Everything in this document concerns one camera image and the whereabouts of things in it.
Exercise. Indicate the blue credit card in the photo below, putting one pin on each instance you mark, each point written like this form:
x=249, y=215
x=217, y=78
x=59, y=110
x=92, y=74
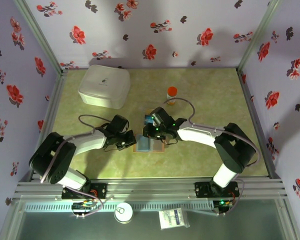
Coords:
x=148, y=120

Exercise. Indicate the brown card holder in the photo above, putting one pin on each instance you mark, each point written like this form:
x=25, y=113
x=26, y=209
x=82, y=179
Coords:
x=156, y=147

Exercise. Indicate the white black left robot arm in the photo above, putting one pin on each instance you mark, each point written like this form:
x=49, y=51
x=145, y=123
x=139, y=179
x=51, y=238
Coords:
x=90, y=142

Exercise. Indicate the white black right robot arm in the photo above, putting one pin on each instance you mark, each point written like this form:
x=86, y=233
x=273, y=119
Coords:
x=197, y=136

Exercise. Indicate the clear acrylic card stand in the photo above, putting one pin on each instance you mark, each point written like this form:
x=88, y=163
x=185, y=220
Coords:
x=150, y=111

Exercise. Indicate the orange pill bottle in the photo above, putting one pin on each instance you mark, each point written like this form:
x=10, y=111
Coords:
x=171, y=92

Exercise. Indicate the white storage box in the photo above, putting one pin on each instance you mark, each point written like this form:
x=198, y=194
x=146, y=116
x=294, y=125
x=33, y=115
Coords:
x=102, y=82

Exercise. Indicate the silver tin can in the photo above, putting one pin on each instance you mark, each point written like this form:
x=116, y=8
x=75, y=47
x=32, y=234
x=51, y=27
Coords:
x=123, y=212

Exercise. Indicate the clear plastic packet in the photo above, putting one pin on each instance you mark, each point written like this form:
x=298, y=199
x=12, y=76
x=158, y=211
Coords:
x=173, y=218

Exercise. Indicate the aluminium frame cross rail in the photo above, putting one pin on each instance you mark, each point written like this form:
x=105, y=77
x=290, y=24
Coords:
x=150, y=190

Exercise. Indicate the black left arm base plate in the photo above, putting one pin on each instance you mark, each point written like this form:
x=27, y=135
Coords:
x=101, y=191

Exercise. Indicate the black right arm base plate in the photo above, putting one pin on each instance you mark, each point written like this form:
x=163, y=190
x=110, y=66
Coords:
x=202, y=190

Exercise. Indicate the aluminium frame side rail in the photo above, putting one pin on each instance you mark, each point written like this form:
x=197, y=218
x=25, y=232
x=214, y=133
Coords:
x=54, y=100
x=250, y=100

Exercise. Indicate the aluminium frame corner post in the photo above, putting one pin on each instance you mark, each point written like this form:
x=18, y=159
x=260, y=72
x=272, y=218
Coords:
x=257, y=37
x=41, y=37

